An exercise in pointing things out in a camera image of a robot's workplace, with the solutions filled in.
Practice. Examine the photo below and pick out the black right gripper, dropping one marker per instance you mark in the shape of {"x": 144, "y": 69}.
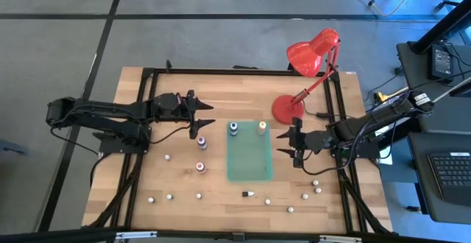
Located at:
{"x": 316, "y": 140}

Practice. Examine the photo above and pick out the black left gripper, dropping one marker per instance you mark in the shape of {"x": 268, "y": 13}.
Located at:
{"x": 169, "y": 108}

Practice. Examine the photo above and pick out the purple food coloring bottle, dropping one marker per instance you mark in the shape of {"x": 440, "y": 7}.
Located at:
{"x": 201, "y": 142}

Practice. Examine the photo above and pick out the yellow food coloring bottle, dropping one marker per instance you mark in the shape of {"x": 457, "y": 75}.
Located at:
{"x": 262, "y": 126}

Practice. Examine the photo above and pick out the blue food coloring bottle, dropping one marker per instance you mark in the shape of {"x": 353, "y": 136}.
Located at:
{"x": 233, "y": 128}

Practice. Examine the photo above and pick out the pink food coloring bottle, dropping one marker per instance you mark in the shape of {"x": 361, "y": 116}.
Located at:
{"x": 200, "y": 167}

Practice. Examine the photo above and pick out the small black dropper bottle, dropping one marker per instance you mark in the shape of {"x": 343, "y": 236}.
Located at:
{"x": 246, "y": 193}

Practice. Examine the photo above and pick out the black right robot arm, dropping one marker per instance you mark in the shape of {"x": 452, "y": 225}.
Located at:
{"x": 349, "y": 127}

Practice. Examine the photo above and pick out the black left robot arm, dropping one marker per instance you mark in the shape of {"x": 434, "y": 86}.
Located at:
{"x": 129, "y": 132}

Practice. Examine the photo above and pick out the teal translucent plastic bin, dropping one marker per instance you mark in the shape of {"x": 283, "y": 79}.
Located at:
{"x": 250, "y": 158}

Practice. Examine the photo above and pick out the red desk lamp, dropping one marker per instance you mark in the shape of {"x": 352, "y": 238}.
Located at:
{"x": 309, "y": 55}

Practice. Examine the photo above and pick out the white paper sheet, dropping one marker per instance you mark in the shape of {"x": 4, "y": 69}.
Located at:
{"x": 386, "y": 158}

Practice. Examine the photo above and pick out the yellow plug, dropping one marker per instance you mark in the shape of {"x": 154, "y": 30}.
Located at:
{"x": 380, "y": 96}

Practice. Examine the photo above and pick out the black side table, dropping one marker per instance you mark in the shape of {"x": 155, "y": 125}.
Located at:
{"x": 412, "y": 73}

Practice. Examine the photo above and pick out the black laptop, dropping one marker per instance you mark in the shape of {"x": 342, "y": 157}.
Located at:
{"x": 452, "y": 176}

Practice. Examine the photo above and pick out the black power adapter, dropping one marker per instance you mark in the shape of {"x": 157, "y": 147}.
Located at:
{"x": 439, "y": 62}

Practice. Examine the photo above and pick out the grey-blue floor object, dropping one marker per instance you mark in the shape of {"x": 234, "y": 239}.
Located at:
{"x": 13, "y": 148}

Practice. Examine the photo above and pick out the black diagonal pole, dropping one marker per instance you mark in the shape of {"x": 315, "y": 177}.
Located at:
{"x": 441, "y": 25}

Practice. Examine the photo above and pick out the black rail clamp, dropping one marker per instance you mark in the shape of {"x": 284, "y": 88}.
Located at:
{"x": 168, "y": 65}

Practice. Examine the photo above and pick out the silver frame bracket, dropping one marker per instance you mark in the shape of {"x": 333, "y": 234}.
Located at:
{"x": 136, "y": 234}
{"x": 340, "y": 238}

